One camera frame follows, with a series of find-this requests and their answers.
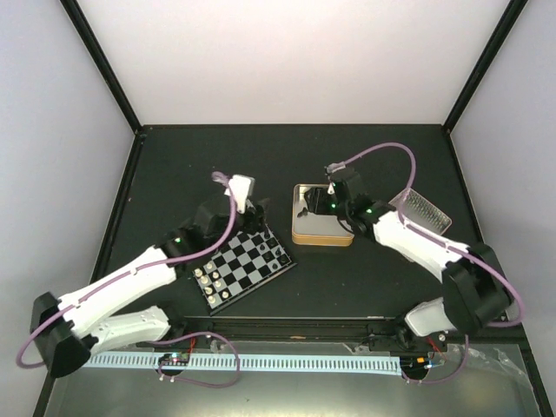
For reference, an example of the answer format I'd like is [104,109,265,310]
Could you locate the white chess piece row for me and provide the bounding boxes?
[194,261,233,309]

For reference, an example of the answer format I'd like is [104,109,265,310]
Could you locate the light blue cable duct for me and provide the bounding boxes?
[85,351,401,376]

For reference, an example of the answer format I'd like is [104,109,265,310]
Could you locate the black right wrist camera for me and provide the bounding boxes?
[326,163,366,203]

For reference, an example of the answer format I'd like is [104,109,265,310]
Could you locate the black and grey chessboard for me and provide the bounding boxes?
[192,227,296,315]

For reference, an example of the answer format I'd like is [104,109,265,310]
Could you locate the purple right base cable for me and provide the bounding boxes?
[401,332,470,386]

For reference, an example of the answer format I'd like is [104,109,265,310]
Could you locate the black pieces in tin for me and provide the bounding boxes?
[296,208,308,218]

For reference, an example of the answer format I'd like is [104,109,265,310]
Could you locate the silver tin lid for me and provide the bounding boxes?
[389,189,452,261]

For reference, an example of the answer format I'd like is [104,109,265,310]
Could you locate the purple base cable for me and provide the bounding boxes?
[401,332,470,386]
[156,330,241,386]

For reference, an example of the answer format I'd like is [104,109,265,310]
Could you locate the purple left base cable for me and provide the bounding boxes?
[156,330,241,386]

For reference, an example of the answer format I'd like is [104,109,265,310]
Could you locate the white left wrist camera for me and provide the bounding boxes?
[225,174,255,214]

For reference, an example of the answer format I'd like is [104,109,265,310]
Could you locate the gold metal tin base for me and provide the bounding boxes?
[291,184,354,247]

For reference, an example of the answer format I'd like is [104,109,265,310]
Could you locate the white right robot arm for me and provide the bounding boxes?
[299,186,513,350]

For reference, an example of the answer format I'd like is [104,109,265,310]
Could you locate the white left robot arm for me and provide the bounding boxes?
[30,195,268,379]

